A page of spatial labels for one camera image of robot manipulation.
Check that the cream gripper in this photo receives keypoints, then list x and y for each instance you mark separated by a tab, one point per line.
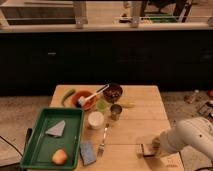
158	152

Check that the black and tan eraser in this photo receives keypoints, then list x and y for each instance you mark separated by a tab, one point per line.
148	150

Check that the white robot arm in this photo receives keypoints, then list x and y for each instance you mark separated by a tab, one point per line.
195	132

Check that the small metal cup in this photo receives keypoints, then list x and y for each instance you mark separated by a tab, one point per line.
116	111

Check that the light green cup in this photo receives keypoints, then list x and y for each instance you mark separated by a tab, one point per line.
102	105

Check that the yellow corn cob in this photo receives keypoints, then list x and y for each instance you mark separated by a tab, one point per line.
127	105

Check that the silver fork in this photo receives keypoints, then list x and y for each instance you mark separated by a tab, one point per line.
101	147

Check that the white round container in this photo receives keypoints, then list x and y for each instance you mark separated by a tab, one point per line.
96	120

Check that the dark brown bowl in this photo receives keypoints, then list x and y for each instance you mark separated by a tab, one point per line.
113	93

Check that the blue sponge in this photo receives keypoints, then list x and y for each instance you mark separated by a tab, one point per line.
87	153

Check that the orange plate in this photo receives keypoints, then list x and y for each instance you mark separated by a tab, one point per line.
88	104

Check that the white dish brush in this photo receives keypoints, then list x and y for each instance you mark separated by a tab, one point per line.
82	100

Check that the orange fruit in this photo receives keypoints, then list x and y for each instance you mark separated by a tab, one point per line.
59	157

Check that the grey triangular cloth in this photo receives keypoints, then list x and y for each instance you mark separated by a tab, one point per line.
57	130

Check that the green pepper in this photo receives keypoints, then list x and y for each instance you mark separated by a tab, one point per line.
68	94

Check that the green plastic tray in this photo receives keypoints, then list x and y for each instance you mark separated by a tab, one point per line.
41	147

